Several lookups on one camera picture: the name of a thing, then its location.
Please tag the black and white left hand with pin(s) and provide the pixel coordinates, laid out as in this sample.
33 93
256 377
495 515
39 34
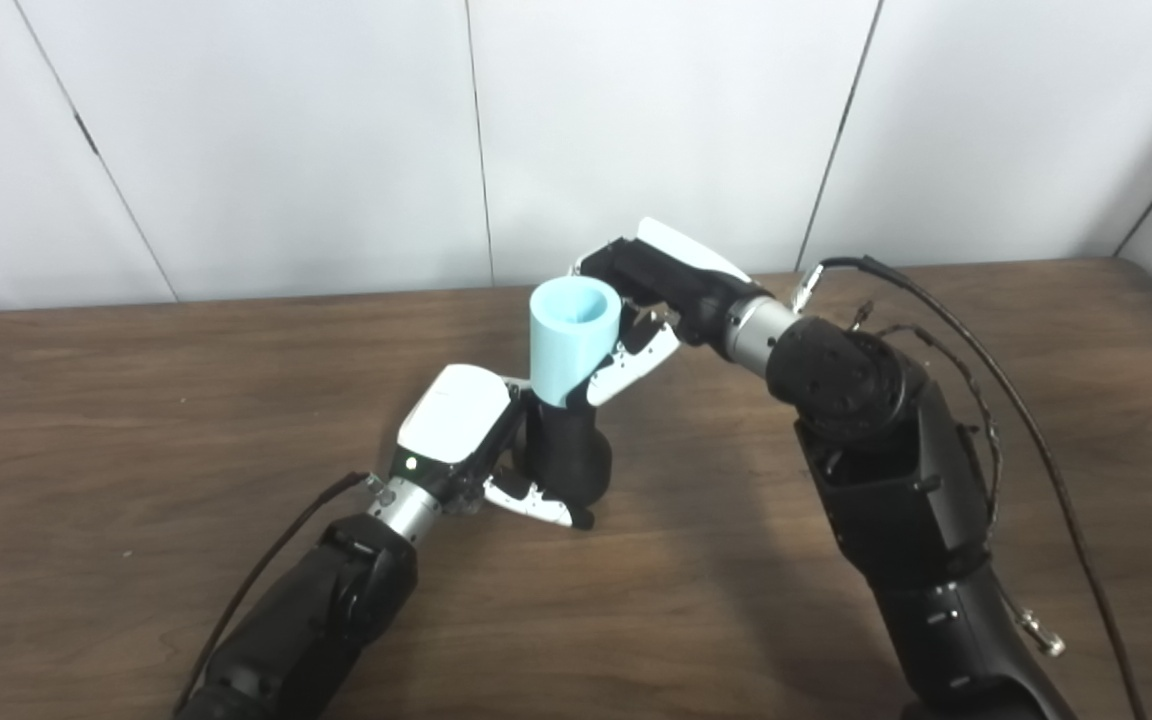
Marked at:
451 410

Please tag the black and white right hand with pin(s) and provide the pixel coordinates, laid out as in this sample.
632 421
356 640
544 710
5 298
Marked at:
676 285

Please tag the light blue cylinder cup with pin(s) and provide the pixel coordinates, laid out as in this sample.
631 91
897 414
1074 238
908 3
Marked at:
566 350

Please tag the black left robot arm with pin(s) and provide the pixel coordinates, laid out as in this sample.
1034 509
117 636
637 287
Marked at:
306 620

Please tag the black panel hinge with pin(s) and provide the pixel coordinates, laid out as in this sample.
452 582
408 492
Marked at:
86 133

